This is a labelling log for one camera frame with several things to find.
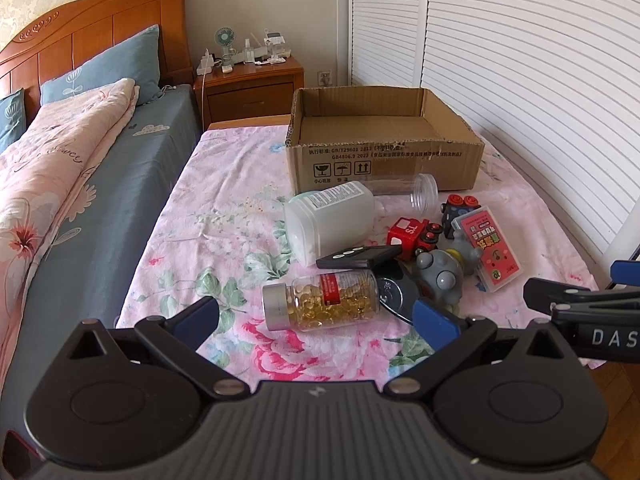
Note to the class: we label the grey plush toy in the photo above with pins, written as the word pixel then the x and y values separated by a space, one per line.
pixel 440 270

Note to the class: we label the small wooden bed frame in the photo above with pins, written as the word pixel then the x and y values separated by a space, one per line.
pixel 245 123

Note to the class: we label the black remote control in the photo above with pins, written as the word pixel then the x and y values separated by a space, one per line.
pixel 360 258

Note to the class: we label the white device stand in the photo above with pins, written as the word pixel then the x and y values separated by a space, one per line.
pixel 275 42

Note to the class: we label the large blue pillow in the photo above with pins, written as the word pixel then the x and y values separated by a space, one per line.
pixel 110 70

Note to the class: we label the dark blue robot toy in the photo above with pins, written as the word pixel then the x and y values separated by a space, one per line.
pixel 457 207

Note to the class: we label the red toy train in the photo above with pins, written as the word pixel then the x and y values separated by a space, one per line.
pixel 407 235

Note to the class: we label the wooden nightstand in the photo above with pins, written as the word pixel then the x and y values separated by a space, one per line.
pixel 250 92

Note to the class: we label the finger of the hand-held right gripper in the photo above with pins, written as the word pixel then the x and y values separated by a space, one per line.
pixel 550 295
pixel 627 272

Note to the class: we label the wide white louvered door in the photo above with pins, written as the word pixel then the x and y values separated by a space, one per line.
pixel 540 85

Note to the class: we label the wooden headboard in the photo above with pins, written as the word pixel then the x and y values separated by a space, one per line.
pixel 90 25

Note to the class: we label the white plastic jar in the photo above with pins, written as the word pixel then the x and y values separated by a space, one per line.
pixel 330 225

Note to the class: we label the blue bed sheet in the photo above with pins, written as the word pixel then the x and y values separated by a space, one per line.
pixel 100 235

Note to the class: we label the golden capsule pill bottle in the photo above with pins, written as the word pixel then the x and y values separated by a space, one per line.
pixel 330 300

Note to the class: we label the pink floral quilt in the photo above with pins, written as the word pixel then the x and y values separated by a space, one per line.
pixel 45 175

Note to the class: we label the white power strip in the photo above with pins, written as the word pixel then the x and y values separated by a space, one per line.
pixel 207 62

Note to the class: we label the brown cardboard box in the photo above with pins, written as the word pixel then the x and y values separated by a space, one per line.
pixel 380 160

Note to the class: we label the pink floral bedsheet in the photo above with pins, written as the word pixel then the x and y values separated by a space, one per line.
pixel 225 210

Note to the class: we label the narrow white louvered door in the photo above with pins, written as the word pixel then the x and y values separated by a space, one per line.
pixel 385 20

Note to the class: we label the pink card box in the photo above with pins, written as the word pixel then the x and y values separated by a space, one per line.
pixel 492 250

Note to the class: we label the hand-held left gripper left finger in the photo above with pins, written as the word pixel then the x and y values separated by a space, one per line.
pixel 197 317

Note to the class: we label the small green desk fan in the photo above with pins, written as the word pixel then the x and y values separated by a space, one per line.
pixel 224 37

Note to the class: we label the small blue pillow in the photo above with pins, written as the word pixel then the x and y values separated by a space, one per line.
pixel 10 120

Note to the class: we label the clear plastic bottle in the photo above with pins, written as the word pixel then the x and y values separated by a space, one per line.
pixel 402 189

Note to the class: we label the clear spray bottle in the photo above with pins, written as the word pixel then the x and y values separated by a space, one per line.
pixel 248 52

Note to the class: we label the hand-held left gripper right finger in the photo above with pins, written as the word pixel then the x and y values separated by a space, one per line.
pixel 435 322

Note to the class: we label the white wall socket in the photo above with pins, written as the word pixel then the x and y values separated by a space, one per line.
pixel 325 78

